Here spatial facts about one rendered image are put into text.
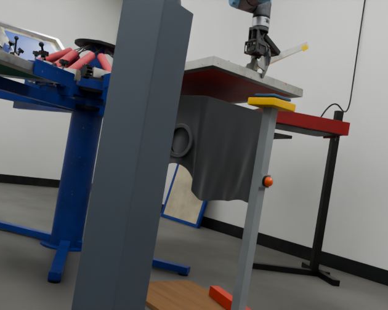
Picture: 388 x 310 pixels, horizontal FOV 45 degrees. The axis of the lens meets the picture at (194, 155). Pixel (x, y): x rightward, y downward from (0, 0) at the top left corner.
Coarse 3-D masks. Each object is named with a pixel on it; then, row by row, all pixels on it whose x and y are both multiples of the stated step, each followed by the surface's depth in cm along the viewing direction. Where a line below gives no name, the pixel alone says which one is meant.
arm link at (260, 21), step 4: (260, 16) 198; (252, 20) 202; (256, 20) 199; (260, 20) 198; (264, 20) 198; (268, 20) 198; (252, 24) 201; (256, 24) 199; (260, 24) 198; (264, 24) 198; (268, 24) 199; (268, 28) 201
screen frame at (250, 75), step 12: (192, 60) 190; (204, 60) 184; (216, 60) 181; (192, 72) 194; (228, 72) 188; (240, 72) 191; (252, 72) 195; (264, 84) 202; (276, 84) 206; (288, 84) 212; (300, 96) 218
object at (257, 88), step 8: (224, 88) 217; (232, 88) 215; (240, 88) 214; (248, 88) 212; (256, 88) 210; (264, 88) 209; (208, 96) 238; (216, 96) 236; (224, 96) 234; (232, 96) 232; (240, 96) 230; (248, 96) 229; (288, 96) 220
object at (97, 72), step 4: (92, 68) 240; (96, 68) 239; (96, 72) 239; (100, 72) 241; (104, 72) 242; (108, 72) 244; (92, 76) 238; (96, 76) 239; (100, 76) 241; (100, 80) 244
